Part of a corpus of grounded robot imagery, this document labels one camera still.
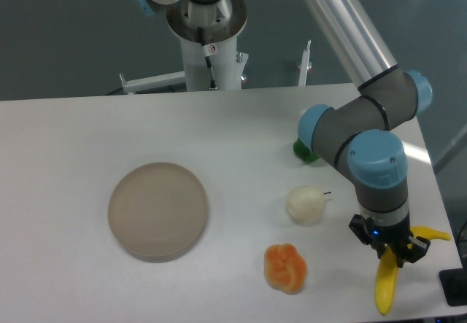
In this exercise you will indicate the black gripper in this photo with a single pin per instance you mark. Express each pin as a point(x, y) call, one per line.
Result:
point(405, 246)

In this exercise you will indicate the yellow toy banana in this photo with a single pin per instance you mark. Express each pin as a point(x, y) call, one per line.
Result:
point(387, 271)

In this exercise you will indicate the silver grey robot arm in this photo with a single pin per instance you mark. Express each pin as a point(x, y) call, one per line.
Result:
point(356, 139)

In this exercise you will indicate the black device at table edge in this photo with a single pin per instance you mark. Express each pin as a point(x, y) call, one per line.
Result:
point(453, 282)

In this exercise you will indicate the white toy pear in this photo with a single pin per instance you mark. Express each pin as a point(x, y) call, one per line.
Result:
point(305, 204)

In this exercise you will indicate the orange braided toy bread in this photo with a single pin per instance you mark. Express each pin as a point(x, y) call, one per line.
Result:
point(284, 268)

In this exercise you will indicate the green toy vegetable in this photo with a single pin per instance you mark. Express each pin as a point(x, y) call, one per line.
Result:
point(304, 153)

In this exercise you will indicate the beige round plate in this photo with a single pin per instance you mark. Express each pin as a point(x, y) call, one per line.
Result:
point(158, 211)

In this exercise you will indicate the white right pedestal leg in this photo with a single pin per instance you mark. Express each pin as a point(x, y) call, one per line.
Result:
point(305, 65)

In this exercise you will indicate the white pedestal leg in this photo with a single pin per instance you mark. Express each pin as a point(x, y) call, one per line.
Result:
point(151, 83)
point(305, 65)

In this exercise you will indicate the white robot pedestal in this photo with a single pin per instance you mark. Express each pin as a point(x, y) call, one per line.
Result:
point(214, 65)

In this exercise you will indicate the white left pedestal leg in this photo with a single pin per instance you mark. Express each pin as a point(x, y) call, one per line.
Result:
point(151, 83)

